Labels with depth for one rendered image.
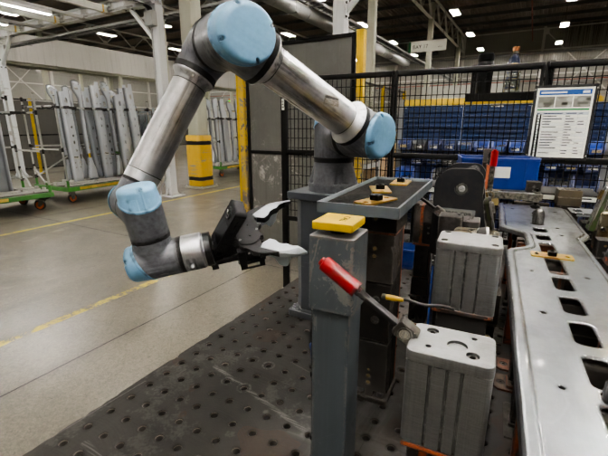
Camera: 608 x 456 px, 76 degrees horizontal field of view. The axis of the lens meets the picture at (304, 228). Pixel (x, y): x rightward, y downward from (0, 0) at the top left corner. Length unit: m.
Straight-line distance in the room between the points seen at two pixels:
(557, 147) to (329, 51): 2.01
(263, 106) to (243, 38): 2.94
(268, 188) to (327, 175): 2.66
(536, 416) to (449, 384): 0.09
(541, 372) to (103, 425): 0.80
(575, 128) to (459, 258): 1.43
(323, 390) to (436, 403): 0.23
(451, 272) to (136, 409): 0.71
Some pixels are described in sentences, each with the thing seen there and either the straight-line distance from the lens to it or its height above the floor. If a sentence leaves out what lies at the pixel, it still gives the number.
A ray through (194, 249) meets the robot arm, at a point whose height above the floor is 1.05.
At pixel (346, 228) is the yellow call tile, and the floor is 1.15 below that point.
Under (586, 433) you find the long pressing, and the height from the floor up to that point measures 1.00.
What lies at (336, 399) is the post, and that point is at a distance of 0.65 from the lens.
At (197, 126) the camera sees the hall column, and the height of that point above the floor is 1.28.
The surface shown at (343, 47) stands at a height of 1.88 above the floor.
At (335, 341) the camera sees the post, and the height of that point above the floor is 0.98.
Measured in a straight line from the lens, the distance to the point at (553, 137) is 2.02.
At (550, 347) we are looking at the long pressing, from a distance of 0.64.
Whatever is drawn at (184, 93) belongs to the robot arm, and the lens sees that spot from 0.92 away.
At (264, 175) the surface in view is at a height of 0.82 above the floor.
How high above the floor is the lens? 1.29
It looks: 15 degrees down
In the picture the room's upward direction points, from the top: straight up
